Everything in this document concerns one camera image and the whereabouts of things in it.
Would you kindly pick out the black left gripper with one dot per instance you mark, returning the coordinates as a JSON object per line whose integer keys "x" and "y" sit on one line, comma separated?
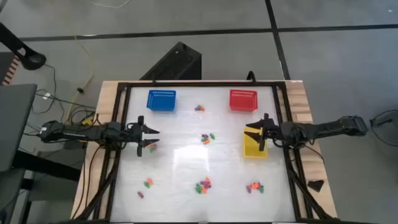
{"x": 133, "y": 133}

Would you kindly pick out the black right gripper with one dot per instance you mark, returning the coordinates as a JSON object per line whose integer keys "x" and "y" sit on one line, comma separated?
{"x": 272, "y": 130}

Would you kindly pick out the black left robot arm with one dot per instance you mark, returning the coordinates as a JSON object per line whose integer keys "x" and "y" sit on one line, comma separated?
{"x": 77, "y": 134}

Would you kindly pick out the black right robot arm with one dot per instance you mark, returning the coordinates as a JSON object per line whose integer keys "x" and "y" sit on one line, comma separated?
{"x": 326, "y": 128}

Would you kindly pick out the yellow plastic basket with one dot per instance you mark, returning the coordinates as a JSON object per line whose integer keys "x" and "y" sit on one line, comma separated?
{"x": 253, "y": 152}

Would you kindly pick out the red plastic basket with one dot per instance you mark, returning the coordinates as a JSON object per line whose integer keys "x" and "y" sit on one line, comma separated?
{"x": 243, "y": 100}

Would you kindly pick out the blue plastic basket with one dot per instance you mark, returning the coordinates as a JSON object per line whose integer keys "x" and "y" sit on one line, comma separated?
{"x": 161, "y": 100}

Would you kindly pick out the black perforated box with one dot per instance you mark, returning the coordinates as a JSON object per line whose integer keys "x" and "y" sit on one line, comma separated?
{"x": 174, "y": 63}

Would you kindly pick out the black triangular block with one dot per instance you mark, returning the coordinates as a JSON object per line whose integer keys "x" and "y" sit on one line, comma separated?
{"x": 315, "y": 185}

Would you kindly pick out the black desk leg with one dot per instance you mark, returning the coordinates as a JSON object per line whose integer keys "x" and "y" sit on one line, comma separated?
{"x": 46, "y": 166}

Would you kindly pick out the grey desk top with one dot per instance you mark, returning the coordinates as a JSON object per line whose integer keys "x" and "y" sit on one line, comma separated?
{"x": 15, "y": 124}

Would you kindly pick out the orange black striped mat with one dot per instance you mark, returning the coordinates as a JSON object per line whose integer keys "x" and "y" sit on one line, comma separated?
{"x": 9, "y": 71}

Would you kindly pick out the black floor stand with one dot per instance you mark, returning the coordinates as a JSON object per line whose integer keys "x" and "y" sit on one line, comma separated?
{"x": 18, "y": 46}

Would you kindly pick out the black table frame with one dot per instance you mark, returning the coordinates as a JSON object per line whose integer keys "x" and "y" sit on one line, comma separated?
{"x": 202, "y": 84}

